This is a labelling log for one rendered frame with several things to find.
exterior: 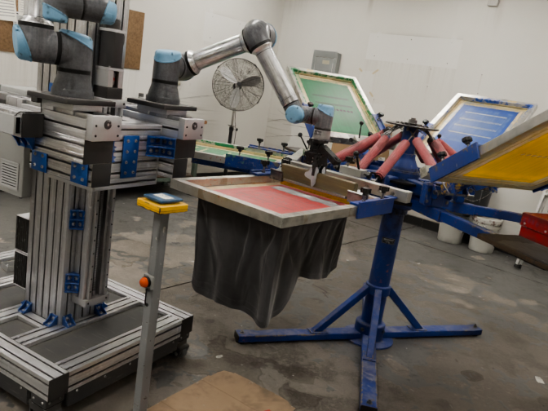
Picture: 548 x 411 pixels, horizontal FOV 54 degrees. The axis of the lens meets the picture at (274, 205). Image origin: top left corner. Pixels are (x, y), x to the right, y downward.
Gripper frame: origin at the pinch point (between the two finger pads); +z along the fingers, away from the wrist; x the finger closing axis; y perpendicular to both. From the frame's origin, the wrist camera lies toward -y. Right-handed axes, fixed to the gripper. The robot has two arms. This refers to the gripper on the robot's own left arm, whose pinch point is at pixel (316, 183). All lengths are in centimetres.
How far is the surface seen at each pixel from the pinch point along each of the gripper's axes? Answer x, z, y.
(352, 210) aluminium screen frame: 15.2, 3.3, -29.1
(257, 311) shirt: 50, 44, -16
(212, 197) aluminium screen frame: 60, 4, 5
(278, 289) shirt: 44, 34, -20
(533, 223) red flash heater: -6, -7, -90
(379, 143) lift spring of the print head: -61, -18, 5
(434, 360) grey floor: -93, 101, -40
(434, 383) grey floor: -68, 101, -51
